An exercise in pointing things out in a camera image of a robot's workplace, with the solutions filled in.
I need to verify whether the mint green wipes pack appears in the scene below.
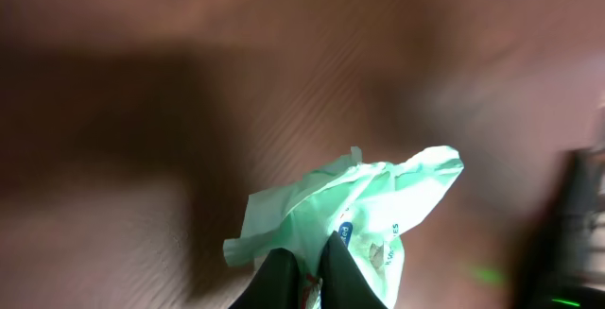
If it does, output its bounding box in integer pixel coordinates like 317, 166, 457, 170
223, 146, 464, 308

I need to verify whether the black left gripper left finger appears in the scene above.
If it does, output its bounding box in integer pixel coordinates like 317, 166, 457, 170
229, 249, 300, 309

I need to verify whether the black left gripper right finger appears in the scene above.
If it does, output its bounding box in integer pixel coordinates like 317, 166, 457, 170
320, 232, 387, 309

